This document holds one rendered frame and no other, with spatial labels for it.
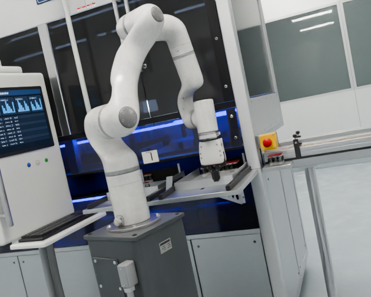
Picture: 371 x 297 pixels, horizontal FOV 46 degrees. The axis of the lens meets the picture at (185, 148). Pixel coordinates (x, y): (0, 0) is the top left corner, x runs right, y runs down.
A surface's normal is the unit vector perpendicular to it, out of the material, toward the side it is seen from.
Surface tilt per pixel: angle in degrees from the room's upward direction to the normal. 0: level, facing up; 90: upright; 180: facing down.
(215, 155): 92
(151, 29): 121
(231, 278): 90
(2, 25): 90
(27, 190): 90
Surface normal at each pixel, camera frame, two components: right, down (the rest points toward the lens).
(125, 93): 0.58, -0.55
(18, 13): -0.33, 0.15
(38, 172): 0.89, -0.15
